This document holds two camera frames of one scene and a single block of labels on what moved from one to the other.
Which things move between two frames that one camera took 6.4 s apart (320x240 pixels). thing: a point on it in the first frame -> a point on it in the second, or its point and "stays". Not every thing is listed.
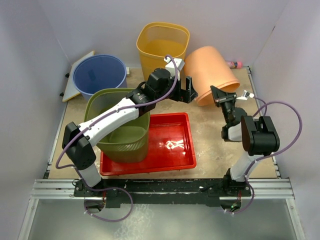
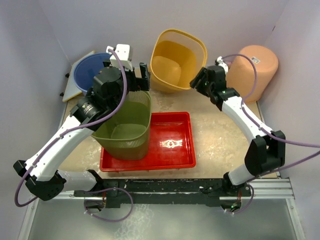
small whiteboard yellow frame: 70,90 stays
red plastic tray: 170,147 stays
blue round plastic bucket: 96,73 stays
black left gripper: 183,96 -> 139,84
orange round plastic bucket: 206,68 -> 240,73
